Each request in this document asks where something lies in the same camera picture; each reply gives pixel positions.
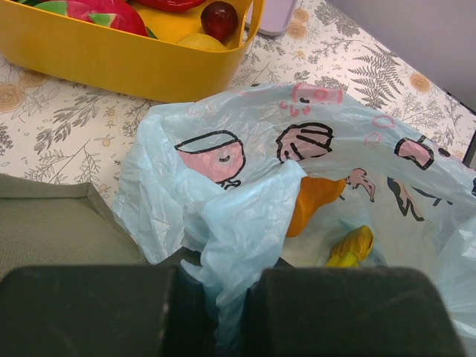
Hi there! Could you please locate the yellow pear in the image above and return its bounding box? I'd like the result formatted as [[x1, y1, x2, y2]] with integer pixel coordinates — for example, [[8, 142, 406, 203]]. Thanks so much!
[[177, 33, 227, 51]]

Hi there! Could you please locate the pink dragon fruit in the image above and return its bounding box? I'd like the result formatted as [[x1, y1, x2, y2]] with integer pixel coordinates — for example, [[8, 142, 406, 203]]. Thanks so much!
[[33, 0, 156, 38]]

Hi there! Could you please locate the yellow plastic fruit basket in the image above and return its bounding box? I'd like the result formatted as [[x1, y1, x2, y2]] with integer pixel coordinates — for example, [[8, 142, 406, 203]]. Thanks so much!
[[1, 1, 265, 103]]

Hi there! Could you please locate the purple tray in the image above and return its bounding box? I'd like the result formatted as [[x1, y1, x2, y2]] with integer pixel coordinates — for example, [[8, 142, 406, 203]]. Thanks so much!
[[258, 0, 298, 36]]

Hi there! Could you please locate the red chili pepper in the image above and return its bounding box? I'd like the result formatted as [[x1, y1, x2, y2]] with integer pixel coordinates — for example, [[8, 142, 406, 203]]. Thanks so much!
[[136, 0, 205, 13]]

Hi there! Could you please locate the yellow banana bunch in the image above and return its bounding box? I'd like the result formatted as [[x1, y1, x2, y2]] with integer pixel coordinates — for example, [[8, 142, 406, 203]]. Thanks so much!
[[326, 225, 374, 268]]

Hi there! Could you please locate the red apple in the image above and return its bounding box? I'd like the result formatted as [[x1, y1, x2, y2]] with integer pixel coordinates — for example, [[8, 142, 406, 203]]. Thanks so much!
[[200, 1, 238, 45]]

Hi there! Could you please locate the green canvas tote bag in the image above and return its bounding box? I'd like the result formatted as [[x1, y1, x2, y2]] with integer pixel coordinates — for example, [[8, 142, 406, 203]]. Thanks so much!
[[1, 174, 145, 276]]

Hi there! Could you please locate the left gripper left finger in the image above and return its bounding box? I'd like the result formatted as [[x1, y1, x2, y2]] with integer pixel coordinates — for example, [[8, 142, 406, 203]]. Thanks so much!
[[1, 256, 214, 356]]

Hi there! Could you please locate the light blue plastic bag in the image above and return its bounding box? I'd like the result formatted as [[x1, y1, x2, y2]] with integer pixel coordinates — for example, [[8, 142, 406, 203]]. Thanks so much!
[[113, 83, 475, 350]]

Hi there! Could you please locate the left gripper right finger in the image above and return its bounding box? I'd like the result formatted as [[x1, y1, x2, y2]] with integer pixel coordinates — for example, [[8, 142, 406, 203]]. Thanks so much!
[[243, 264, 466, 356]]

